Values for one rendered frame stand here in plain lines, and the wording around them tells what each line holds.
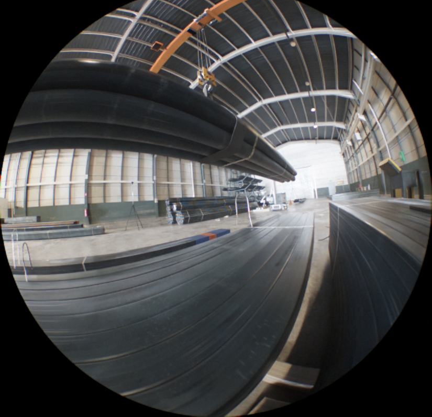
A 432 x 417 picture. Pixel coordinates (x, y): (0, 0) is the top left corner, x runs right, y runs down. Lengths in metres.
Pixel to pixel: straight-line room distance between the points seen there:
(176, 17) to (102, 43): 4.24
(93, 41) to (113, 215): 12.14
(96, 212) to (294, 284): 11.16
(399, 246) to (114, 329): 0.42
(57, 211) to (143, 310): 11.73
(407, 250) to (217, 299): 0.32
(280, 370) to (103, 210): 11.19
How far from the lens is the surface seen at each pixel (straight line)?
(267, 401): 0.53
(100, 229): 4.66
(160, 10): 9.54
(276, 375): 0.53
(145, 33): 9.95
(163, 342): 0.22
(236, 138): 1.10
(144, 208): 11.63
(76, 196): 11.64
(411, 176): 2.85
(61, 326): 0.33
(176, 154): 1.11
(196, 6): 9.20
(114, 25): 10.28
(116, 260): 1.47
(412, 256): 0.22
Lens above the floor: 0.59
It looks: 2 degrees up
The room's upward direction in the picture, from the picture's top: 6 degrees counter-clockwise
